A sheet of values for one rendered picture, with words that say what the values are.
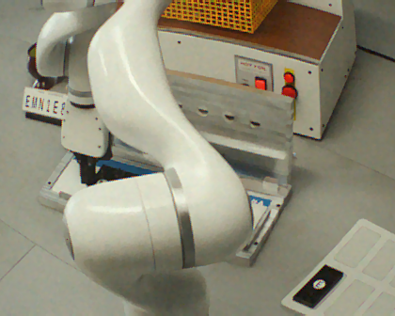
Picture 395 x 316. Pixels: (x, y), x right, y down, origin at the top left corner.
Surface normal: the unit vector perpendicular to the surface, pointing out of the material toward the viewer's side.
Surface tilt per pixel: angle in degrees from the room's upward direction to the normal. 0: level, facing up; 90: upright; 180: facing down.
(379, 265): 0
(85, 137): 77
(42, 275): 0
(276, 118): 83
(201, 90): 83
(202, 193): 26
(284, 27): 0
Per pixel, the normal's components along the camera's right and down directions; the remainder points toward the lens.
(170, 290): 0.44, -0.53
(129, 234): 0.17, -0.01
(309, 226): -0.04, -0.77
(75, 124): -0.41, 0.43
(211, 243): 0.25, 0.45
